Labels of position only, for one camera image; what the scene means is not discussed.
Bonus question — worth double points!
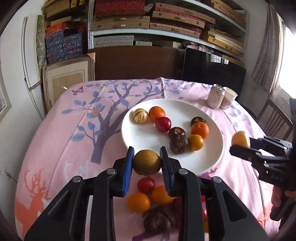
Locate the small red tomato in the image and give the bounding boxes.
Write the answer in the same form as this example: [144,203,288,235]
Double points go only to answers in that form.
[137,177,156,194]

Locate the brown round pear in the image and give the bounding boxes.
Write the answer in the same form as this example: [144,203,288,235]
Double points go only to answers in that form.
[133,150,162,176]

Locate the small orange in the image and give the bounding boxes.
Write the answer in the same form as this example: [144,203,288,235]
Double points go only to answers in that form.
[126,192,151,213]

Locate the pale yellow apple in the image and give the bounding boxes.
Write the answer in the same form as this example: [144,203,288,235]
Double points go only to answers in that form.
[231,131,250,148]

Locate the red plum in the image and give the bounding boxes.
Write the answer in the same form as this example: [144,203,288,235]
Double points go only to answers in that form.
[155,116,171,133]
[201,195,207,220]

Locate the red plum front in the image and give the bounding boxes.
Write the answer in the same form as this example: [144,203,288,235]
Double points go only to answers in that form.
[155,116,171,133]

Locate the large orange mandarin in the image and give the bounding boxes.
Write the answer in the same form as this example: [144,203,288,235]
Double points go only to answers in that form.
[191,121,209,139]

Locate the striped cream pepino melon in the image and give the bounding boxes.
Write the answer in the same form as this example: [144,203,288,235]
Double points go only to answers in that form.
[132,108,149,124]

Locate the person's right hand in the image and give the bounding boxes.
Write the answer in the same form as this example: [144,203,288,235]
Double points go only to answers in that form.
[271,186,296,207]

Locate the dark wooden chair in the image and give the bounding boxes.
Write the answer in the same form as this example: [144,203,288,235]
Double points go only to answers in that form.
[256,98,292,141]

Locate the pink deer pattern tablecloth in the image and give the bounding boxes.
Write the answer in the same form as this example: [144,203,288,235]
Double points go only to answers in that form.
[15,77,279,240]

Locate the white round plate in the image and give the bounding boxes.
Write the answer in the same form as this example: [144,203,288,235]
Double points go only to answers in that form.
[121,99,224,175]

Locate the white paper cup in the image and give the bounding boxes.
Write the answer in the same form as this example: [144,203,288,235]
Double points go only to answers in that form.
[220,87,238,109]

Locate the pink drink can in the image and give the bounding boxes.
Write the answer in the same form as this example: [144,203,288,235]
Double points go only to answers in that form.
[206,84,225,109]

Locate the curtain by right window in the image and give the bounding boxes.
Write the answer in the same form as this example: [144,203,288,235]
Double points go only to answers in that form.
[251,4,283,92]

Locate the dark wooden cabinet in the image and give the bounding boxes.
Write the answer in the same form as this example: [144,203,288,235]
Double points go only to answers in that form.
[88,46,185,80]

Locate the framed picture leaning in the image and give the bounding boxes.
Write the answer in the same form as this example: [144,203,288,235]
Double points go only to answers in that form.
[43,53,95,111]

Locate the white metal shelf unit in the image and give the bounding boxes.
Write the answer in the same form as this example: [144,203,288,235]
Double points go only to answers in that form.
[87,1,247,61]

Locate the stack of blue boxes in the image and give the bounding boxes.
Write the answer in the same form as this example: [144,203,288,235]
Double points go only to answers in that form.
[45,22,84,64]

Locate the white board leaning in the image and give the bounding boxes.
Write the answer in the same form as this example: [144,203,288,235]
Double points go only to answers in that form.
[21,14,46,120]

